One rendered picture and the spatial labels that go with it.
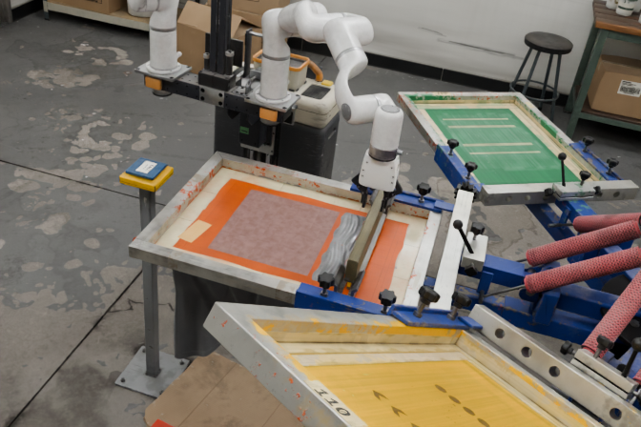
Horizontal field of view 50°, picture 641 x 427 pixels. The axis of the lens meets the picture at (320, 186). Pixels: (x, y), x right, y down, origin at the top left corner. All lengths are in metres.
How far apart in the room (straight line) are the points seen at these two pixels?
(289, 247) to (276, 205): 0.22
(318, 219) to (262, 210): 0.18
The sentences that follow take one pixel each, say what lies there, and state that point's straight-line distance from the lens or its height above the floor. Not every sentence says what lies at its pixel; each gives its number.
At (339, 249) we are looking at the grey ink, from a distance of 2.01.
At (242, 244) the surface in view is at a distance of 1.99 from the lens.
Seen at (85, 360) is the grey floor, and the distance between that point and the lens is 3.01.
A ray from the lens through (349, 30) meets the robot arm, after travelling 1.93.
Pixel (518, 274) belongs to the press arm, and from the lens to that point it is 1.94.
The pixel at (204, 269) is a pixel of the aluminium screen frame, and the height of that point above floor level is 0.99.
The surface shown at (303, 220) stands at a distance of 2.11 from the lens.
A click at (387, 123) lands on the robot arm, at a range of 1.75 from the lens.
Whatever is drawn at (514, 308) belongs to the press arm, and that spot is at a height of 0.92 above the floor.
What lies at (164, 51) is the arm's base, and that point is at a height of 1.22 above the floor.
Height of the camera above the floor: 2.17
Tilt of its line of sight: 32 degrees down
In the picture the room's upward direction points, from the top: 7 degrees clockwise
